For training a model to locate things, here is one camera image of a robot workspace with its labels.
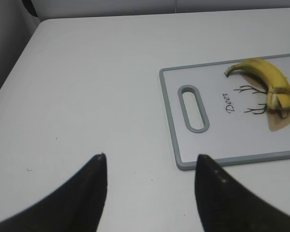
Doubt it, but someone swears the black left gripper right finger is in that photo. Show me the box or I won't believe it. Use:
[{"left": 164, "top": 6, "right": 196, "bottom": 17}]
[{"left": 194, "top": 155, "right": 290, "bottom": 232}]

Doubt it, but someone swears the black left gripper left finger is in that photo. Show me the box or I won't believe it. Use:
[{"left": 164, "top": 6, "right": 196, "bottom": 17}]
[{"left": 0, "top": 153, "right": 107, "bottom": 232}]

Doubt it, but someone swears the cut banana end piece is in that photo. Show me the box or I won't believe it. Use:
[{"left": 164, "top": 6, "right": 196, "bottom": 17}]
[{"left": 267, "top": 92, "right": 290, "bottom": 118}]

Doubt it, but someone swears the yellow banana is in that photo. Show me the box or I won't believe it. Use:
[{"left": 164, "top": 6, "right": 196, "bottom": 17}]
[{"left": 224, "top": 58, "right": 290, "bottom": 95}]

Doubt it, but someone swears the white grey-rimmed cutting board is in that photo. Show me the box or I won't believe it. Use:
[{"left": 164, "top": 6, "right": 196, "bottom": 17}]
[{"left": 159, "top": 60, "right": 290, "bottom": 171}]

